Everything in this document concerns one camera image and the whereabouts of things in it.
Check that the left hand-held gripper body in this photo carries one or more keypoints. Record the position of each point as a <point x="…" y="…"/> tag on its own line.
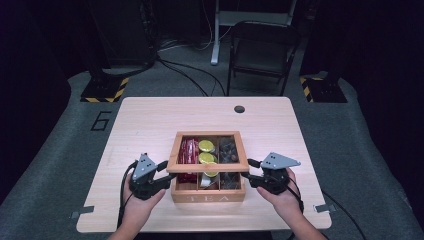
<point x="143" y="180"/>

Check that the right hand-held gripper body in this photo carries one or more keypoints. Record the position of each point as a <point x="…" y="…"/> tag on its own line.
<point x="276" y="176"/>

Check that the wooden tea box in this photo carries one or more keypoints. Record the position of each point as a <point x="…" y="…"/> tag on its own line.
<point x="208" y="197"/>

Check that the person's right hand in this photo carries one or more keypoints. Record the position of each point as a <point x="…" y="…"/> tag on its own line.
<point x="288" y="203"/>

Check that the person's left hand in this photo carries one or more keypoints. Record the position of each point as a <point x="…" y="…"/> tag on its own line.
<point x="138" y="211"/>

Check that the dark tea bags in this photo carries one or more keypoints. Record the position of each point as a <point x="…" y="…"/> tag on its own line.
<point x="227" y="151"/>

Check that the red tea packets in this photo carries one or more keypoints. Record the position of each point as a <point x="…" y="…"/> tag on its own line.
<point x="189" y="151"/>

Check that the white tea packet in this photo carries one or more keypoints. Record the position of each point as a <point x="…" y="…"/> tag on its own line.
<point x="204" y="181"/>

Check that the yellow-green round capsule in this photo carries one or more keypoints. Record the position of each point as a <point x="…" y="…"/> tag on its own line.
<point x="206" y="158"/>
<point x="212" y="174"/>
<point x="206" y="146"/>

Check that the black table grommet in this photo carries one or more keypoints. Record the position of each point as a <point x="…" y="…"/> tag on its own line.
<point x="239" y="109"/>

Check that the grey tape strip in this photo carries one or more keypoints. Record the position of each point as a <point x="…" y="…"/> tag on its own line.
<point x="325" y="208"/>
<point x="83" y="211"/>

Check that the person's dark clothing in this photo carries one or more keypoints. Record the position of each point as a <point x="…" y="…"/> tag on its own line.
<point x="206" y="236"/>

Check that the black yellow striped stand base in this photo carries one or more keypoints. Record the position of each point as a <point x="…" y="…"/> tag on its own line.
<point x="105" y="90"/>
<point x="321" y="90"/>

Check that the black folding chair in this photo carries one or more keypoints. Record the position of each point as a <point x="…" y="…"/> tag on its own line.
<point x="261" y="53"/>

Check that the white metal stand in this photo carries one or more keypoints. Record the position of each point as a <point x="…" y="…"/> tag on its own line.
<point x="215" y="43"/>

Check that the black equipment cabinet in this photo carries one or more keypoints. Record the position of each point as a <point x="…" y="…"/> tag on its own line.
<point x="123" y="30"/>

